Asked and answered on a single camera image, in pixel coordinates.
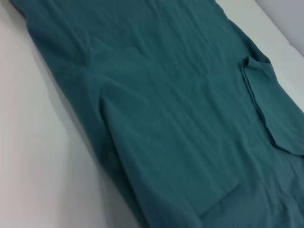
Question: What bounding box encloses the teal blue shirt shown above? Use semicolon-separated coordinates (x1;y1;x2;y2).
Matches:
9;0;304;228

